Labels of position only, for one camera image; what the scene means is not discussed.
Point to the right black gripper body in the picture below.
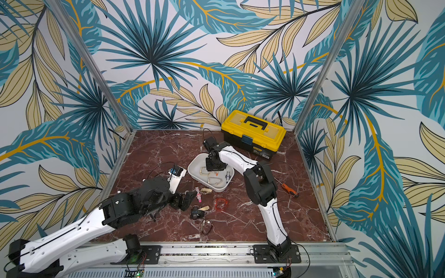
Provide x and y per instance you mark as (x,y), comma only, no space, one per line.
(215,163)

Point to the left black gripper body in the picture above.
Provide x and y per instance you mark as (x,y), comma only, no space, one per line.
(180,205)

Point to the beige square-face watch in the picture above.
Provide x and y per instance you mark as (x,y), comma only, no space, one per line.
(214,181)

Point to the purple white watch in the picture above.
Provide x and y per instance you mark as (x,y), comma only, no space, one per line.
(227,176)

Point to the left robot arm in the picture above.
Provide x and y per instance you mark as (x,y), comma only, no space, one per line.
(62,252)

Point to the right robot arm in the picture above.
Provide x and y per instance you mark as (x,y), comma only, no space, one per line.
(260,187)

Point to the pink white watch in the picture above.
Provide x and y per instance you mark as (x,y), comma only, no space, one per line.
(199,194)

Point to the white plastic storage tray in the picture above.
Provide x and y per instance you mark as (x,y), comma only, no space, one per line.
(194,170)

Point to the brown leather gold watch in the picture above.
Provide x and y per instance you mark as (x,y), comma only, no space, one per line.
(206,227)

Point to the red translucent watch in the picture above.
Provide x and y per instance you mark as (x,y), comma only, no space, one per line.
(221,204)

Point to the yellow black plastic toolbox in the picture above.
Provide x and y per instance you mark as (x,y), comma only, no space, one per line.
(253,134)

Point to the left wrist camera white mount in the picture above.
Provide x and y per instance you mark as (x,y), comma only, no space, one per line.
(176,173)

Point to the aluminium front rail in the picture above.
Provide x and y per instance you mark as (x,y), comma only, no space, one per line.
(233,260)

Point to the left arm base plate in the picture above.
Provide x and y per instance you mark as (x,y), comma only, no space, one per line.
(143,255)

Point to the orange handled screwdriver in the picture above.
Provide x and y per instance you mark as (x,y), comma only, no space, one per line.
(289,190)

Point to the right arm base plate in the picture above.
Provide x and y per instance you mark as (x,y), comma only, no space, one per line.
(264,254)

